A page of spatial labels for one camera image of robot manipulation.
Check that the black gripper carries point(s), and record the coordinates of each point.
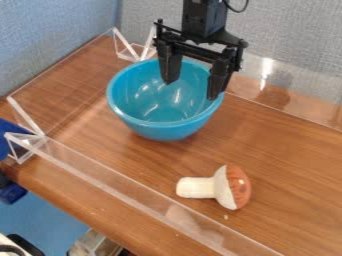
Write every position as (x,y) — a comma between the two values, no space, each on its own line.
(204,40)

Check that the blue clamp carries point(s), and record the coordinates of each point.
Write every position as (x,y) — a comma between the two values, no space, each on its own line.
(11,191)

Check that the blue plastic bowl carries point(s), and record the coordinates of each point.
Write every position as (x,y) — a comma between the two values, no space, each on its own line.
(162,112)

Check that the clear acrylic barrier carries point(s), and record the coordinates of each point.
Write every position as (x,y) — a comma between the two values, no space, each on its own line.
(114,179)

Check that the brown and white toy mushroom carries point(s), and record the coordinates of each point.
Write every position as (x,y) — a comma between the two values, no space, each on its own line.
(229,187)

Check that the black and white object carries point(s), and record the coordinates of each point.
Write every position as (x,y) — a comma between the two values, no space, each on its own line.
(14,245)

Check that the clear bracket under table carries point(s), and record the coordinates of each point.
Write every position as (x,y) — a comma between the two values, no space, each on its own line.
(94,244)

